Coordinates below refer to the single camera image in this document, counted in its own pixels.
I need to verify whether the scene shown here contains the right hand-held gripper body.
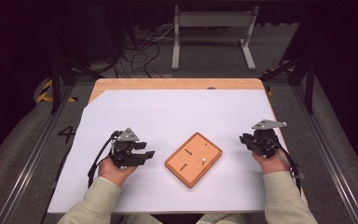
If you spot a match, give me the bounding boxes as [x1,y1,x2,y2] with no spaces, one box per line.
[250,119,288,159]

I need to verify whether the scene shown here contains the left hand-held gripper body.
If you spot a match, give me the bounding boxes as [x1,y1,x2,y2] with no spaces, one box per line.
[109,127,147,169]

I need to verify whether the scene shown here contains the person's left hand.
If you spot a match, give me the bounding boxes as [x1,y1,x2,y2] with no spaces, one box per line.
[97,154,138,189]

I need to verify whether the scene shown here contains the person's right hand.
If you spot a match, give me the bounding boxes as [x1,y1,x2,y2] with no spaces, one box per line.
[251,148,292,175]

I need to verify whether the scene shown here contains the white table sheet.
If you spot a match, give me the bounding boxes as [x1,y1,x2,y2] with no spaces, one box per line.
[47,89,308,216]

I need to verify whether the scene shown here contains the orange wooden board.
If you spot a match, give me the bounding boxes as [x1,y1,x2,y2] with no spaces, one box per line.
[164,132,224,189]

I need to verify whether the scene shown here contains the black metal stand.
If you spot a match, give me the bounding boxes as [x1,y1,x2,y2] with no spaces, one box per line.
[49,54,104,116]
[260,54,317,116]

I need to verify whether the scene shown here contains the yellow black hazard tape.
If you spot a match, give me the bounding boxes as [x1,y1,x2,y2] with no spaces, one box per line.
[35,78,78,105]

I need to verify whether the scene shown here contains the white metal stand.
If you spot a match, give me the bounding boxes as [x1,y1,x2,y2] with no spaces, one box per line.
[171,5,260,72]

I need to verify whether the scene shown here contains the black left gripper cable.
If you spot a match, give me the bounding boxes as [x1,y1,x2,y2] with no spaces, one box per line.
[87,130,121,189]

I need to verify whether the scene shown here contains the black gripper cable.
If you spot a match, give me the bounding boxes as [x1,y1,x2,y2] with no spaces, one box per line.
[269,137,306,195]
[87,130,121,189]

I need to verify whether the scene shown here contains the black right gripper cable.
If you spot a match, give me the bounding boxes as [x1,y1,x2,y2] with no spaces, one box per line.
[269,137,306,195]

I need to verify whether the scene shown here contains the aluminium floor rail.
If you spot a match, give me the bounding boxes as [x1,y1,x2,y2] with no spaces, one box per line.
[292,83,358,224]
[0,83,76,224]

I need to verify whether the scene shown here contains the black floor cables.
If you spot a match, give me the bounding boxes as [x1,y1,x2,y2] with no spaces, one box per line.
[103,26,176,79]

